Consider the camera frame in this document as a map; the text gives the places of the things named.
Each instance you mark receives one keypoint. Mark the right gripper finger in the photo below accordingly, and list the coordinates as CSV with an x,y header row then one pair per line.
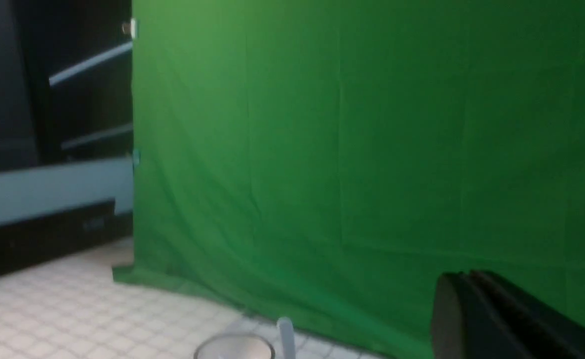
x,y
482,315

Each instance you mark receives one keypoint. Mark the plain white cup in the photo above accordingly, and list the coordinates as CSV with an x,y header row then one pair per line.
x,y
235,346

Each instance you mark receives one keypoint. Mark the green backdrop cloth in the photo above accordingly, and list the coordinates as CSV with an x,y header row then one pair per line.
x,y
326,160

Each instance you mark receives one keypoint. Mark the white grid tablecloth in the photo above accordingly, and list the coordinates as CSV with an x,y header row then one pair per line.
x,y
71,308

